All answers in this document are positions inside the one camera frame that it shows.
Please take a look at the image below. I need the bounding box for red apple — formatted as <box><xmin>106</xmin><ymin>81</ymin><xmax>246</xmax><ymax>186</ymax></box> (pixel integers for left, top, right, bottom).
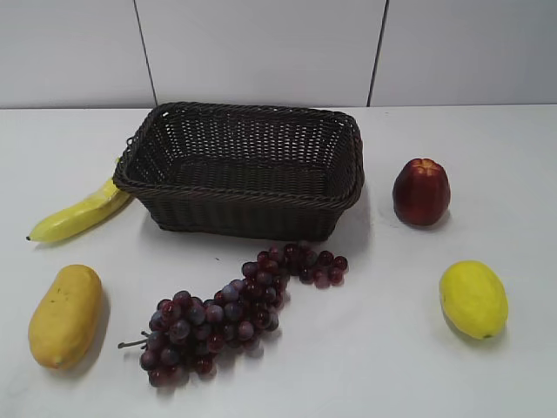
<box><xmin>392</xmin><ymin>158</ymin><xmax>451</xmax><ymax>226</ymax></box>

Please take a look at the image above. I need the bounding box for dark woven wicker basket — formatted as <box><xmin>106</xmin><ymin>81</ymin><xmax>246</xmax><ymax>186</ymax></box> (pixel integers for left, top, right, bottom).
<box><xmin>113</xmin><ymin>102</ymin><xmax>365</xmax><ymax>241</ymax></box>

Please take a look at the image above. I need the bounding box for purple grape bunch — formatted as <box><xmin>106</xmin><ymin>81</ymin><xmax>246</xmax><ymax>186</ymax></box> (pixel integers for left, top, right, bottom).
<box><xmin>135</xmin><ymin>243</ymin><xmax>349</xmax><ymax>388</ymax></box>

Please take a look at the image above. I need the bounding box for yellow banana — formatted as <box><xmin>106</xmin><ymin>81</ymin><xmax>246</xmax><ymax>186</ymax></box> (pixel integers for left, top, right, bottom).
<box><xmin>25</xmin><ymin>179</ymin><xmax>131</xmax><ymax>244</ymax></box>

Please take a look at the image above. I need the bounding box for yellow lemon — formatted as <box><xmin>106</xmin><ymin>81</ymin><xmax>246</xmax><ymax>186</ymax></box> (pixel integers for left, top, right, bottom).
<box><xmin>439</xmin><ymin>260</ymin><xmax>508</xmax><ymax>340</ymax></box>

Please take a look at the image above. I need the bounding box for yellow-orange mango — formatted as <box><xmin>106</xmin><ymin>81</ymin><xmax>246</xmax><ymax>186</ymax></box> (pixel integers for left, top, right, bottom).
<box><xmin>28</xmin><ymin>265</ymin><xmax>103</xmax><ymax>369</ymax></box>

